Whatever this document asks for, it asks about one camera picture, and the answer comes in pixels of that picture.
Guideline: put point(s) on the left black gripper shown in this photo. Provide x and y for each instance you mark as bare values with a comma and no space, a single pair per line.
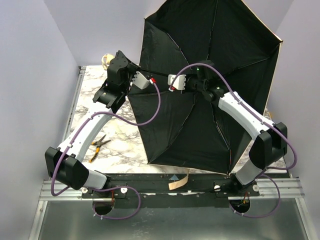
133,69

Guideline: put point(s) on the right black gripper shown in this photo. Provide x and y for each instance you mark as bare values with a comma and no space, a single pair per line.
189,83

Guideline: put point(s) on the black and beige umbrella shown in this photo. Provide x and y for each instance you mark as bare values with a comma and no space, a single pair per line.
186,129

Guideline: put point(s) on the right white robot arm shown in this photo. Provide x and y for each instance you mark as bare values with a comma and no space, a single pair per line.
270,141

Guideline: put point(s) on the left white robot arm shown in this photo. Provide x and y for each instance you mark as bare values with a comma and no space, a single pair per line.
64,163

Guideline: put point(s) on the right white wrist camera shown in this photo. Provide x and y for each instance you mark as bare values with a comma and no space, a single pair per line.
176,82

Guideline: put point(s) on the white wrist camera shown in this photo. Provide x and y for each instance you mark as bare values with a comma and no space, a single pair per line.
140,81
176,82

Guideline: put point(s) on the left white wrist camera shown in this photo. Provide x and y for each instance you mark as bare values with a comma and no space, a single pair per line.
140,81

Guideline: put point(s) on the yellow handled pliers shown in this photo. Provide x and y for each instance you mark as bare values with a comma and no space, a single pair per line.
98,144

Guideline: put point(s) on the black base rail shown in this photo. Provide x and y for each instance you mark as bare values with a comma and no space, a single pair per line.
160,190

